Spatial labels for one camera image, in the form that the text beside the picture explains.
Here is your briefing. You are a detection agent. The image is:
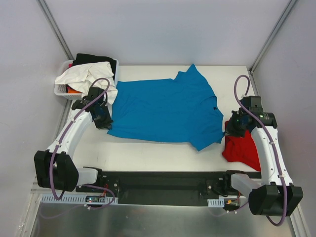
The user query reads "aluminium frame post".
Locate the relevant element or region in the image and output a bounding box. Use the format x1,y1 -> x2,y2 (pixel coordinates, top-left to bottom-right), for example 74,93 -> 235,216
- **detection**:
36,0 -> 74,60
248,0 -> 299,74

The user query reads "black t-shirt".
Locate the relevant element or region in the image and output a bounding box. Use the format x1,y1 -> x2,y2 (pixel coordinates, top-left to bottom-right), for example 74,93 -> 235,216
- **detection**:
73,53 -> 117,75

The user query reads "white slotted cable duct left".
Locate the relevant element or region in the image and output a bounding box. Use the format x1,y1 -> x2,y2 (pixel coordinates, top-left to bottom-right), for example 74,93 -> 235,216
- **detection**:
41,194 -> 119,205

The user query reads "aluminium table edge rail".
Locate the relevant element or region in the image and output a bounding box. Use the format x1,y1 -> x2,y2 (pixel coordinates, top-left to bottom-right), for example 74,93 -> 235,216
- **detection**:
31,182 -> 297,199

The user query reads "black robot base mount plate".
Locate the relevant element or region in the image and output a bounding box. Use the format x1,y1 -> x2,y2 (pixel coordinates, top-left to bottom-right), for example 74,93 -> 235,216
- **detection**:
75,170 -> 262,205

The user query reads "white slotted cable duct right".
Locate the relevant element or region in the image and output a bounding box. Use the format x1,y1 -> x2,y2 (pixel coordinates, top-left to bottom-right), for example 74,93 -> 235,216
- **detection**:
207,198 -> 225,208

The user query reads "aluminium frame post right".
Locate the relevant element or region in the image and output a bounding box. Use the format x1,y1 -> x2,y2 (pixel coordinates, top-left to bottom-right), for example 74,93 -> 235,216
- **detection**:
248,0 -> 299,74

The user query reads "white slotted cable duct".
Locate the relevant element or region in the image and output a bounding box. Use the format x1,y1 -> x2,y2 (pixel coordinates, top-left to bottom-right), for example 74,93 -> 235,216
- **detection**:
207,198 -> 225,208
41,194 -> 119,205

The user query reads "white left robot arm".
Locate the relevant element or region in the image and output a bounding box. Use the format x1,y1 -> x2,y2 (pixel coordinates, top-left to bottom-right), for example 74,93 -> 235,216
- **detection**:
34,87 -> 113,192

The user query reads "red t-shirt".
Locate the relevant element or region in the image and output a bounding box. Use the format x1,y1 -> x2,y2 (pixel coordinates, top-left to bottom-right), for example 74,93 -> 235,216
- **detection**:
222,130 -> 261,171

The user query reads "aluminium frame post left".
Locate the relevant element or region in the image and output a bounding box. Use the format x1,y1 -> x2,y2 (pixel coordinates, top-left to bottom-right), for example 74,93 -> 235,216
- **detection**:
36,0 -> 74,60

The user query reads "white t-shirt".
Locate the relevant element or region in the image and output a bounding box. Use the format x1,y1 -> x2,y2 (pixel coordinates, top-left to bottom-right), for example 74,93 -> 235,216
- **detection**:
55,61 -> 118,105

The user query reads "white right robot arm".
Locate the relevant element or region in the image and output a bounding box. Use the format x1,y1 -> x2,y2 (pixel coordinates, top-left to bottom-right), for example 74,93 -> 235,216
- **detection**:
222,96 -> 303,217

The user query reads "orange garment in basket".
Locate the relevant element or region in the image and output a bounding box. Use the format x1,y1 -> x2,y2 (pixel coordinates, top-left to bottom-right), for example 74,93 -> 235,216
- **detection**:
67,87 -> 80,94

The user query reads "blue t-shirt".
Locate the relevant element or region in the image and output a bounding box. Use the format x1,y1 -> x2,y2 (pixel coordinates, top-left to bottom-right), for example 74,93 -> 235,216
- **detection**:
108,65 -> 224,151

